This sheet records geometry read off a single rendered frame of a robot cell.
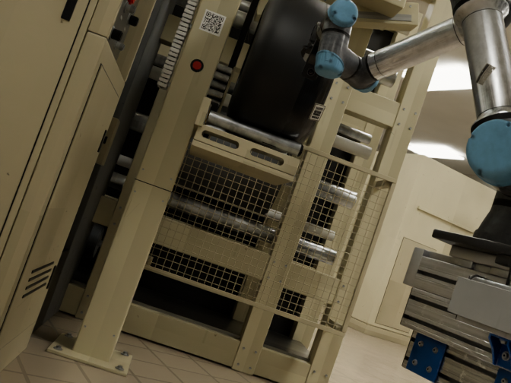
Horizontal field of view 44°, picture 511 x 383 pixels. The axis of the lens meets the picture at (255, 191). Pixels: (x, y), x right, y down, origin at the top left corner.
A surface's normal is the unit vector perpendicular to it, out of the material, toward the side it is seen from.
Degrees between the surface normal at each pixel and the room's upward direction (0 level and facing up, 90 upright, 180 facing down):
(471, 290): 90
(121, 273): 90
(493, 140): 97
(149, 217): 90
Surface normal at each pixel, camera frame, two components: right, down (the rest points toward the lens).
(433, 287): -0.82, -0.33
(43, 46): 0.12, -0.03
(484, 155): -0.65, -0.16
